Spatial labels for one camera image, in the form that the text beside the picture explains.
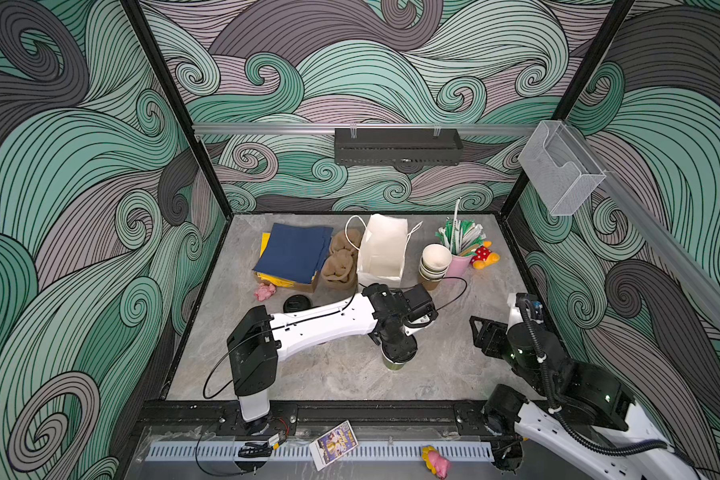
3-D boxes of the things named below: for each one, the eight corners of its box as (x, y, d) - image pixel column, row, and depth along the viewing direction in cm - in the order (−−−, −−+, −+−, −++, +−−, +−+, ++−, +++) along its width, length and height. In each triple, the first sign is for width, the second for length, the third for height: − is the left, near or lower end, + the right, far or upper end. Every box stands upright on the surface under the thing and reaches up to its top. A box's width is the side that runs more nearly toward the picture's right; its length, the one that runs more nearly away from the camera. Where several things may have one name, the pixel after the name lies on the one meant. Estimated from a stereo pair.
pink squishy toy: (254, 299, 97) (252, 294, 95) (263, 285, 100) (261, 280, 98) (268, 303, 96) (266, 299, 93) (277, 289, 99) (275, 285, 97)
